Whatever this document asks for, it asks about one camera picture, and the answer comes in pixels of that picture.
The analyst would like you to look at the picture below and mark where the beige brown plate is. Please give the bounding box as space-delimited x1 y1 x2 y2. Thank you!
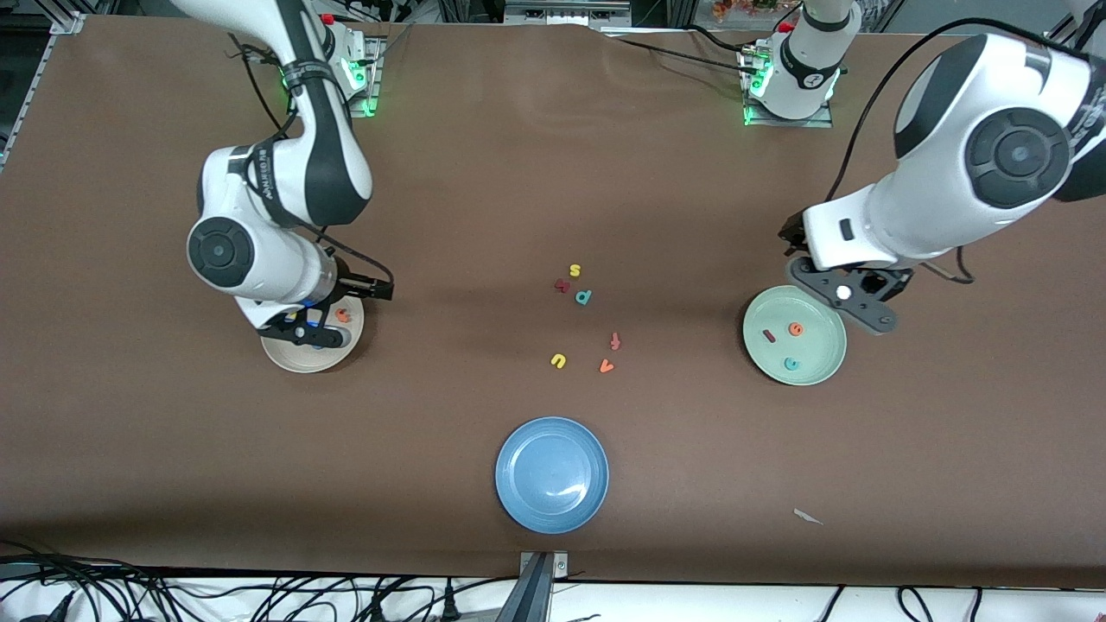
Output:
261 294 365 374

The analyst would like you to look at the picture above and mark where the green plate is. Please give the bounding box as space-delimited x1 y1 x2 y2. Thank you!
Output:
742 284 849 387

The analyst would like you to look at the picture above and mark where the brown table cover sheet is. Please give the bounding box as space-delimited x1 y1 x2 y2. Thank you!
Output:
0 16 1106 590

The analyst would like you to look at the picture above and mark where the orange flower decoration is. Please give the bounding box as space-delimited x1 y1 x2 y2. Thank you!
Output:
713 0 800 22

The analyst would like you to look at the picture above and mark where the blue plate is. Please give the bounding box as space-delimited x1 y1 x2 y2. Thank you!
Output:
494 416 611 536

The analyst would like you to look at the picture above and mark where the grey equipment box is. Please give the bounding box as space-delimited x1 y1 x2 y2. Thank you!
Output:
504 0 633 27

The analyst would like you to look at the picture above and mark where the aluminium arm base plate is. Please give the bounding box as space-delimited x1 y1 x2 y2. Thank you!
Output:
346 35 383 118
741 48 836 129

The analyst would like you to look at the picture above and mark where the black cable on table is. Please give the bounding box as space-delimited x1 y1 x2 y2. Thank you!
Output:
605 24 761 79

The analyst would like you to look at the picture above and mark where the grey metal mounting bracket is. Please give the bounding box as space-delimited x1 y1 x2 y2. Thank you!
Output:
495 550 569 622

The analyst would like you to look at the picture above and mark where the aluminium frame rail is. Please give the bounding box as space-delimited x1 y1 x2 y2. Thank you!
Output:
0 10 87 174

